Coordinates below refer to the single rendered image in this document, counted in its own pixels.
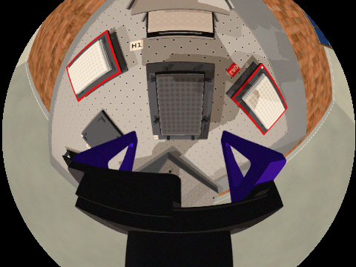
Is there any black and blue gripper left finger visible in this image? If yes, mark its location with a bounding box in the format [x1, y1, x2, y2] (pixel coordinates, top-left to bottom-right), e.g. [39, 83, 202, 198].
[72, 131, 138, 171]

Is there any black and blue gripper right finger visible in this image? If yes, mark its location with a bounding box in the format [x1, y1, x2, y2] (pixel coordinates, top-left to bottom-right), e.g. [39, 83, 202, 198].
[221, 131, 286, 202]

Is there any black square nest plate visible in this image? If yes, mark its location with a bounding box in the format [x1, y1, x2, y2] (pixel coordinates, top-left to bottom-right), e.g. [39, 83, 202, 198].
[62, 150, 77, 166]

